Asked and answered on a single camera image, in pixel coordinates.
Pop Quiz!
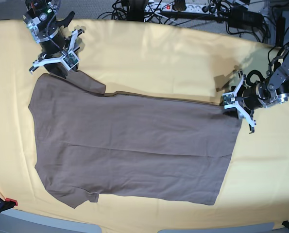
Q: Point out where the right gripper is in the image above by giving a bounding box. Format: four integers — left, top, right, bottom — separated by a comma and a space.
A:
38, 11, 75, 79

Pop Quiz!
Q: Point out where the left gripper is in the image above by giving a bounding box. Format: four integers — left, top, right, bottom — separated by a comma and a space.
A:
240, 86, 262, 112

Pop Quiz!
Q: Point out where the brown T-shirt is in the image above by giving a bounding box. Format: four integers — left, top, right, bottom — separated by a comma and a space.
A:
29, 72, 241, 208

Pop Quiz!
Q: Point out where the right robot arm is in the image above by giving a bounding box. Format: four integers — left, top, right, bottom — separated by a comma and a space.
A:
23, 0, 84, 79

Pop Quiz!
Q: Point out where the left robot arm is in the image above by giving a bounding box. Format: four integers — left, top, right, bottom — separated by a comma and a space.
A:
241, 42, 289, 114

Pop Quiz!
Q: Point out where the black stand centre background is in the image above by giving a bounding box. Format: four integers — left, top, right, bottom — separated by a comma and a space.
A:
127, 0, 147, 22

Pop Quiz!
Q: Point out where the black power adapter box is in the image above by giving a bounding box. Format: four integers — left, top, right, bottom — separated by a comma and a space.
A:
228, 8, 264, 29

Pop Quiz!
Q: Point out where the yellow tablecloth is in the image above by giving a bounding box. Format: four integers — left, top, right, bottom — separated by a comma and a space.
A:
0, 20, 289, 233

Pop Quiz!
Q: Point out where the white power strip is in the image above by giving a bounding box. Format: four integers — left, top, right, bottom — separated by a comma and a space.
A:
144, 0, 218, 15

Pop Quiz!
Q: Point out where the black post right background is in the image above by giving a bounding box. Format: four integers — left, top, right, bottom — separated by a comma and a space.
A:
275, 11, 286, 47

